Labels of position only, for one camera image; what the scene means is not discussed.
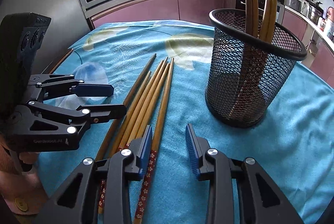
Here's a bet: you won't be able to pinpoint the pink sleeve left forearm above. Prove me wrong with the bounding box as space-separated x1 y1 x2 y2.
0 145 49 215

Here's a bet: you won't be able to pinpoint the person's left hand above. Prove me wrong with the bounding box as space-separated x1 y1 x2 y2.
1 134 39 164

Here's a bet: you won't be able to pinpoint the blue floral tablecloth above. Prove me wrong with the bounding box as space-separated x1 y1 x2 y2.
49 20 333 223

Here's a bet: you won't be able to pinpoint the black mesh utensil holder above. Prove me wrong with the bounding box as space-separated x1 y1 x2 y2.
205 9 307 128

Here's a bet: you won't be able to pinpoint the stainless steel pot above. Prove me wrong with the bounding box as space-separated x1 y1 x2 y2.
307 4 323 25

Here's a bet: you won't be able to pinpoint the black camera module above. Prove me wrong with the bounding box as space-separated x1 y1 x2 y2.
1 13 52 122

